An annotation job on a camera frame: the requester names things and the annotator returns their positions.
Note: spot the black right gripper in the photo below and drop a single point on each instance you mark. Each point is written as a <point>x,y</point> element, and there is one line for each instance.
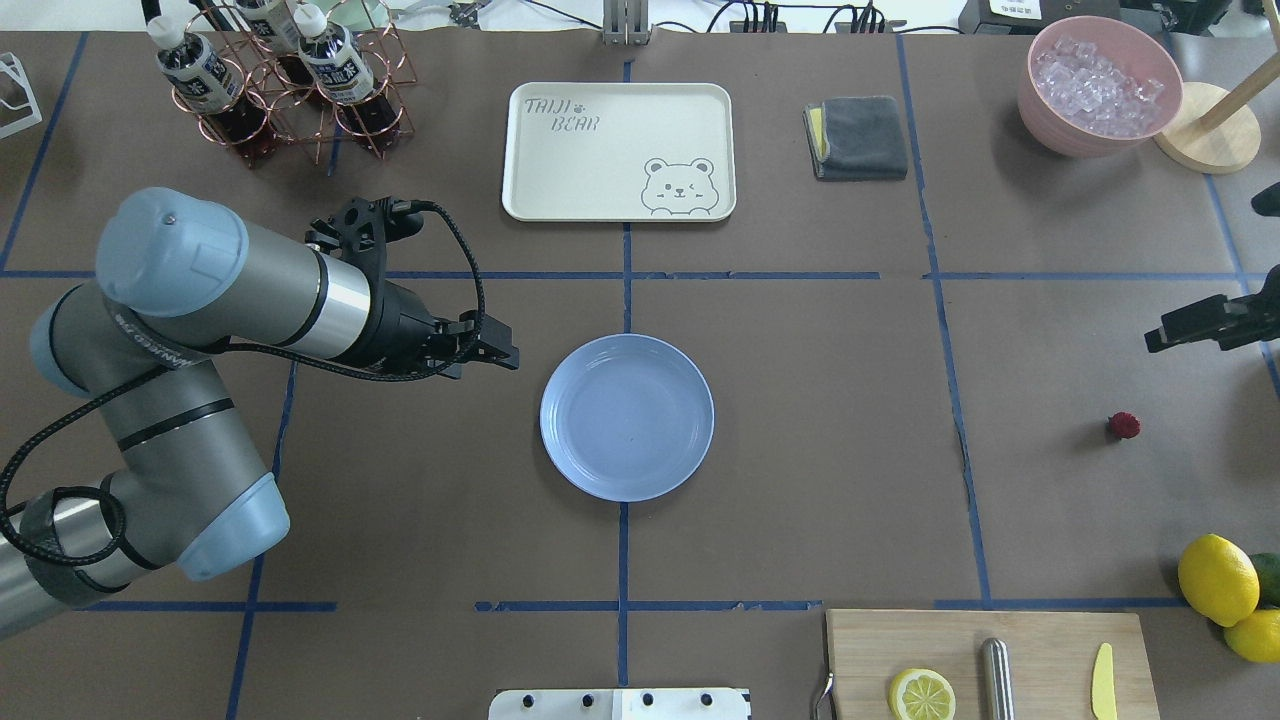
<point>1215,321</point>

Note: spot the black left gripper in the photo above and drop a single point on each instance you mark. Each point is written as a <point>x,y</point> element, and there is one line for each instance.
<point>403,327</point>

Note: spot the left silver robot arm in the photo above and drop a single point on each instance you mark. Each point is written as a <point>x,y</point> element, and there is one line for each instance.
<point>179,281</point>

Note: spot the red strawberry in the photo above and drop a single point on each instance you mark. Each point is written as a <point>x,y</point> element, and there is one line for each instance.
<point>1120,426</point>

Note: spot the wooden cup stand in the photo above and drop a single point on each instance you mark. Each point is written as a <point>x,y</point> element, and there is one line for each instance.
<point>1214,131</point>

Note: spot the cream bear tray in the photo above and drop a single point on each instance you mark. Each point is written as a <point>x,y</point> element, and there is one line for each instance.
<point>619,152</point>

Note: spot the green lime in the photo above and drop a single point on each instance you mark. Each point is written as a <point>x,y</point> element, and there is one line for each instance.
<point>1266,565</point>

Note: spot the yellow lemon large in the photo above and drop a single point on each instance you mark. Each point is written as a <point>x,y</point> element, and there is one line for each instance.
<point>1218,580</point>

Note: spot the pink bowl of ice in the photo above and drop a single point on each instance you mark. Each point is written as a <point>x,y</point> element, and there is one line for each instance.
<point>1093,86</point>

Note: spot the yellow lemon small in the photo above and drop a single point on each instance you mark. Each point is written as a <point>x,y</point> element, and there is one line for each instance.
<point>1256,638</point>

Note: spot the dark tea bottle three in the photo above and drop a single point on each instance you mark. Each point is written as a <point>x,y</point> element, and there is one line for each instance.
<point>333,57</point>

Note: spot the wooden cutting board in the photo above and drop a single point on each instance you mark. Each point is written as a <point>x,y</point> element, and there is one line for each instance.
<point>1051,656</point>

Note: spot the dark tea bottle one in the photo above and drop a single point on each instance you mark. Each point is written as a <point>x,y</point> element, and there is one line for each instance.
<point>197,73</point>

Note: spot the yellow plastic knife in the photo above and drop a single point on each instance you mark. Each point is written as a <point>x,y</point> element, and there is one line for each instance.
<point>1103,690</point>

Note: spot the dark tea bottle two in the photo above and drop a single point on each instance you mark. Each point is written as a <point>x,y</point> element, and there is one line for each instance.
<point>272,23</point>

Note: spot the grey folded cloth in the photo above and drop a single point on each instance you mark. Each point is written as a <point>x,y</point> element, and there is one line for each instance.
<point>856,139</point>

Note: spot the steel muddler rod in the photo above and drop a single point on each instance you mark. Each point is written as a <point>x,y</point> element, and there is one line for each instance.
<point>997,667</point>

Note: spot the lemon half slice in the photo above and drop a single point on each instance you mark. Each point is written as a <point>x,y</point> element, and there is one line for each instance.
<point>921,693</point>

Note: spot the copper wire bottle rack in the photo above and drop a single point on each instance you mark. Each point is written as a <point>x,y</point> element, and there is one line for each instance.
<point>280,102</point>

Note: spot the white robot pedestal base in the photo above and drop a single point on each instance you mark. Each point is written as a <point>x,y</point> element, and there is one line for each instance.
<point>623,703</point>

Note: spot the white wire cup rack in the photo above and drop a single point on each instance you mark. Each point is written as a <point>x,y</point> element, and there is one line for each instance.
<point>19,106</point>

